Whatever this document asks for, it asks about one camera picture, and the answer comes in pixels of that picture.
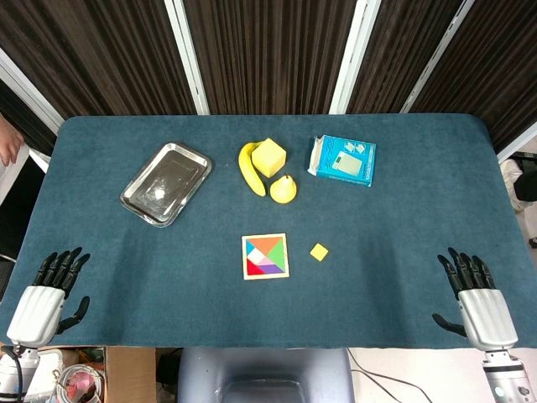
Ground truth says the dark pleated curtain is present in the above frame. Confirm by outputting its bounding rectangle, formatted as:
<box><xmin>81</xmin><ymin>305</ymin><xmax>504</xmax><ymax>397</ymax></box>
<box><xmin>347</xmin><ymin>0</ymin><xmax>463</xmax><ymax>115</ymax></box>
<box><xmin>183</xmin><ymin>0</ymin><xmax>358</xmax><ymax>116</ymax></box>
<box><xmin>0</xmin><ymin>0</ymin><xmax>199</xmax><ymax>146</ymax></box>
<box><xmin>413</xmin><ymin>0</ymin><xmax>537</xmax><ymax>154</ymax></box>

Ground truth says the green tangram triangle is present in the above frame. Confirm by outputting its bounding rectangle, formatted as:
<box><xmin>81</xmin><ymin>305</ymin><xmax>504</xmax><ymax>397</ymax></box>
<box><xmin>265</xmin><ymin>238</ymin><xmax>286</xmax><ymax>275</ymax></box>

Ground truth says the coiled white cable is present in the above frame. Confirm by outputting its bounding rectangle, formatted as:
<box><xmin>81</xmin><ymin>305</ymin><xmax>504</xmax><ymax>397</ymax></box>
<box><xmin>55</xmin><ymin>363</ymin><xmax>106</xmax><ymax>403</ymax></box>

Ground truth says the yellow pear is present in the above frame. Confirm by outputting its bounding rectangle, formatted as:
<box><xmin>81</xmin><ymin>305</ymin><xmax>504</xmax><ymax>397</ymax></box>
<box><xmin>268</xmin><ymin>174</ymin><xmax>299</xmax><ymax>205</ymax></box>

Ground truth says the black bag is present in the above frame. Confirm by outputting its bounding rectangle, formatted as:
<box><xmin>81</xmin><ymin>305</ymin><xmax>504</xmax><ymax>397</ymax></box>
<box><xmin>512</xmin><ymin>153</ymin><xmax>537</xmax><ymax>211</ymax></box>

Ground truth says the white partition post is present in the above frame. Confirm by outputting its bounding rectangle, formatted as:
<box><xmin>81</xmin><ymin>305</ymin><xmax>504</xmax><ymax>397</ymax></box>
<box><xmin>164</xmin><ymin>0</ymin><xmax>211</xmax><ymax>116</ymax></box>
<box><xmin>400</xmin><ymin>0</ymin><xmax>477</xmax><ymax>114</ymax></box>
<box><xmin>329</xmin><ymin>0</ymin><xmax>382</xmax><ymax>115</ymax></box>
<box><xmin>497</xmin><ymin>123</ymin><xmax>537</xmax><ymax>165</ymax></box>
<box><xmin>0</xmin><ymin>48</ymin><xmax>65</xmax><ymax>135</ymax></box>

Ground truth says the thin black floor cable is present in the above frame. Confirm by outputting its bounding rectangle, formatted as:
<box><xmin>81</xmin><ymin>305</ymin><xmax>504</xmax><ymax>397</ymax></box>
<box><xmin>348</xmin><ymin>348</ymin><xmax>434</xmax><ymax>403</ymax></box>

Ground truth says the yellow banana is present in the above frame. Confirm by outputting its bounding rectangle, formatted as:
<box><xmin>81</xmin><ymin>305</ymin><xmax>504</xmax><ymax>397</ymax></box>
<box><xmin>237</xmin><ymin>141</ymin><xmax>268</xmax><ymax>197</ymax></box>

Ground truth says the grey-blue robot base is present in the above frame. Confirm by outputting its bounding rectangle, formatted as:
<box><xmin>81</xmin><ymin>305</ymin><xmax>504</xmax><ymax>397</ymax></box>
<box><xmin>178</xmin><ymin>347</ymin><xmax>352</xmax><ymax>403</ymax></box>

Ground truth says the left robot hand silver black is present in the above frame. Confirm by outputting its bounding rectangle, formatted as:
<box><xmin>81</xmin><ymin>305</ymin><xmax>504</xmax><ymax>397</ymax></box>
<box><xmin>6</xmin><ymin>246</ymin><xmax>91</xmax><ymax>348</ymax></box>

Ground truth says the dark teal table cloth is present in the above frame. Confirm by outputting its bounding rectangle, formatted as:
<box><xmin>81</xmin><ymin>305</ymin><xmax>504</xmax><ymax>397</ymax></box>
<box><xmin>0</xmin><ymin>113</ymin><xmax>537</xmax><ymax>349</ymax></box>

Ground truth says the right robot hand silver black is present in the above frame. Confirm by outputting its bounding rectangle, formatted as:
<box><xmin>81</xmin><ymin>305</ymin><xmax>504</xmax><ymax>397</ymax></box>
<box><xmin>431</xmin><ymin>247</ymin><xmax>519</xmax><ymax>351</ymax></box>

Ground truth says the person's bare hand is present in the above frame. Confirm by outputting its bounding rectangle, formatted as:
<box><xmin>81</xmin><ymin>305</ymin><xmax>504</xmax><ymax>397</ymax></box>
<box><xmin>0</xmin><ymin>113</ymin><xmax>25</xmax><ymax>167</ymax></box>

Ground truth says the wooden tray with colourful blocks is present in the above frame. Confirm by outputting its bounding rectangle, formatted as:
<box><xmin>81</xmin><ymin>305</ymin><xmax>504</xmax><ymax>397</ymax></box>
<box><xmin>241</xmin><ymin>233</ymin><xmax>290</xmax><ymax>281</ymax></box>

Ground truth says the blue kitchen scale box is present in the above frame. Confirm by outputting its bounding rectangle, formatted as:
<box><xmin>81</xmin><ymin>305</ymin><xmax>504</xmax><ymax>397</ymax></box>
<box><xmin>307</xmin><ymin>134</ymin><xmax>378</xmax><ymax>190</ymax></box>

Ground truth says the brown cardboard box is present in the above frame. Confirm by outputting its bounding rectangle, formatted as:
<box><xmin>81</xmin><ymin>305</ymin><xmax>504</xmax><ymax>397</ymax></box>
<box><xmin>50</xmin><ymin>346</ymin><xmax>157</xmax><ymax>403</ymax></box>

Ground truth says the person's white sleeve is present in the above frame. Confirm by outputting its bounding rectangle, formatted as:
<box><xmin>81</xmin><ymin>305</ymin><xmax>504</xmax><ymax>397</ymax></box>
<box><xmin>0</xmin><ymin>144</ymin><xmax>31</xmax><ymax>207</ymax></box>

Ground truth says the orange tangram triangle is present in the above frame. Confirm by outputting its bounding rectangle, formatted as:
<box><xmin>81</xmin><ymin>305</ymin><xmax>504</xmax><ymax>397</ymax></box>
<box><xmin>246</xmin><ymin>237</ymin><xmax>284</xmax><ymax>257</ymax></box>

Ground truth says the stainless steel rectangular tray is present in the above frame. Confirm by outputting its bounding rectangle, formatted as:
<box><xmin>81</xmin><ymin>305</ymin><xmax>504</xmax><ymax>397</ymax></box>
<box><xmin>119</xmin><ymin>141</ymin><xmax>213</xmax><ymax>228</ymax></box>

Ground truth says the yellow foam cube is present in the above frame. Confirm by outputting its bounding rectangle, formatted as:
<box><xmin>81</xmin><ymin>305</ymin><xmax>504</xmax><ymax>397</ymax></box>
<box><xmin>251</xmin><ymin>137</ymin><xmax>288</xmax><ymax>177</ymax></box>

